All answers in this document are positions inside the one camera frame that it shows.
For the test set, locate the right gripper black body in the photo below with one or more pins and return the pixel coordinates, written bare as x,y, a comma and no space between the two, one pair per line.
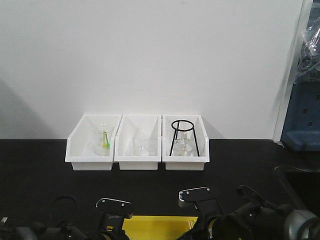
207,204

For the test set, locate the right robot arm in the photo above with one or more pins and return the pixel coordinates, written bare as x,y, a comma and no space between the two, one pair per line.
258,219

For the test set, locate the left gripper black silver body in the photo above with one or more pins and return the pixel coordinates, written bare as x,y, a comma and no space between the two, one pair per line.
114,212

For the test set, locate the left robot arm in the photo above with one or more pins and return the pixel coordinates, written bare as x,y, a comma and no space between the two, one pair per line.
63,209

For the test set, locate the middle white storage bin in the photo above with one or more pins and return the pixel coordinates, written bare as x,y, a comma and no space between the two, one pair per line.
130,126

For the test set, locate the white storage bin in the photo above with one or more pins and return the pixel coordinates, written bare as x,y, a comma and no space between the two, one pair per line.
185,163
80,150
130,126

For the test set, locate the black wire flask stand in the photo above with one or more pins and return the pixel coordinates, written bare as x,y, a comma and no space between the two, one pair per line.
183,125

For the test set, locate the blue-grey pegboard drying rack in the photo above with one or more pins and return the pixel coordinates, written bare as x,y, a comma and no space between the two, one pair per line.
301,130

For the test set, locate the right white storage bin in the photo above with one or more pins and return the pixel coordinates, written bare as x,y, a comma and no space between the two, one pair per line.
185,163

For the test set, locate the small glass beaker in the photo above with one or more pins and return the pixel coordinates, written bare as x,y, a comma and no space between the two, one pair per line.
140,145

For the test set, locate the left white storage bin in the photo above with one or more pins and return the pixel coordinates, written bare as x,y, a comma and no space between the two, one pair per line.
80,150

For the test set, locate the glass conical flask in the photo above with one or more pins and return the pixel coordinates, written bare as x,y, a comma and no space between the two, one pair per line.
182,146

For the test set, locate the glass beaker with stirrers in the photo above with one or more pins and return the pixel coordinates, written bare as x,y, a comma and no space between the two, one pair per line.
101,139

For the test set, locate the yellow plastic tray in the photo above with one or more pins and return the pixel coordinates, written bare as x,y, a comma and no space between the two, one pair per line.
152,227

